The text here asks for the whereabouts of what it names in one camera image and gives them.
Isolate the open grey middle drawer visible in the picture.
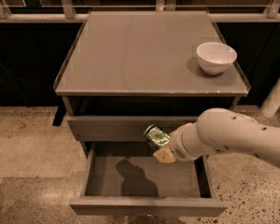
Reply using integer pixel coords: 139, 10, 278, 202
70, 142, 228, 217

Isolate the grey drawer cabinet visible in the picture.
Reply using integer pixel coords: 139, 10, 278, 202
53, 10, 252, 161

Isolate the green soda can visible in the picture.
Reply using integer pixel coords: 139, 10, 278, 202
144, 124, 170, 150

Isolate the white ceramic bowl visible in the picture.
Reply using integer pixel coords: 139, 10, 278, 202
196, 42, 237, 75

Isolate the white pipe post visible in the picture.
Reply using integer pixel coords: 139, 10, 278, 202
259, 77, 280, 118

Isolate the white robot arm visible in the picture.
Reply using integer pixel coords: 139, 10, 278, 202
153, 108, 280, 169

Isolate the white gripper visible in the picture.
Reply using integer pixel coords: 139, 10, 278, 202
153, 123, 208, 163

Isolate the white metal railing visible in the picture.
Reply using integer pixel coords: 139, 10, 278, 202
0, 0, 280, 24

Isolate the closed grey top drawer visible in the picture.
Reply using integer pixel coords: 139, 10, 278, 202
67, 116, 198, 142

